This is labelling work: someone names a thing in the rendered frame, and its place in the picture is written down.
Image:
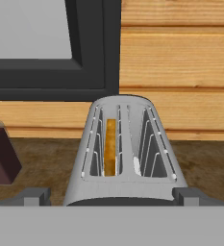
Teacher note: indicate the black framed window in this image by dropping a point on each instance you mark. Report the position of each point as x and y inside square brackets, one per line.
[94, 48]

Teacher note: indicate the golden bread slice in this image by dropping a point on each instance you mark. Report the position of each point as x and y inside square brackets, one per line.
[110, 147]

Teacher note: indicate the silver two-slot toaster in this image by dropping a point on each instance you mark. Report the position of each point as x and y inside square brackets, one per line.
[126, 153]

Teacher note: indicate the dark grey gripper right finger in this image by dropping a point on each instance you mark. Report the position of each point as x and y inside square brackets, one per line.
[187, 196]

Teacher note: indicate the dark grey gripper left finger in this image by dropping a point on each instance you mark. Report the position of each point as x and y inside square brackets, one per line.
[33, 196]

